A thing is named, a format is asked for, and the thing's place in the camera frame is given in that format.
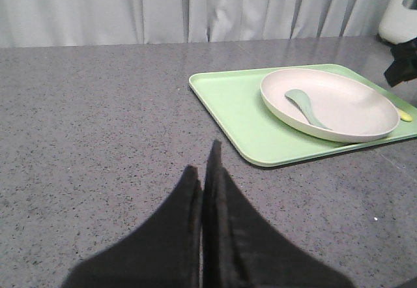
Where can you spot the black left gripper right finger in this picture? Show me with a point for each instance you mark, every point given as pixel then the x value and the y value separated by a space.
pixel 241 249

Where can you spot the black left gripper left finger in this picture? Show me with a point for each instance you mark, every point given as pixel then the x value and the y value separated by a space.
pixel 162 252

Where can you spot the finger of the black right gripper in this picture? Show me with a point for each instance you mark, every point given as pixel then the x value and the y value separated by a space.
pixel 403 67

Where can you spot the yellow plastic fork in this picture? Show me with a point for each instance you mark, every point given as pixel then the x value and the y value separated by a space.
pixel 404 116

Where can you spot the cream round plate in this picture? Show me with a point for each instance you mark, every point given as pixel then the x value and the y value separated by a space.
pixel 355 112

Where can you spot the white appliance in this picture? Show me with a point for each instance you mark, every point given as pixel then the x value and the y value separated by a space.
pixel 398 24

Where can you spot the sage green spoon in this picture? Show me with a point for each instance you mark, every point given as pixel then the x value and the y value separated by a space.
pixel 302 101

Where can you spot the light green tray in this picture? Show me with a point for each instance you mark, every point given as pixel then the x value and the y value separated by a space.
pixel 233 99

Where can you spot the grey curtain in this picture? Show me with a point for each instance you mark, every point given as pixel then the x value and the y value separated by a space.
pixel 35 23

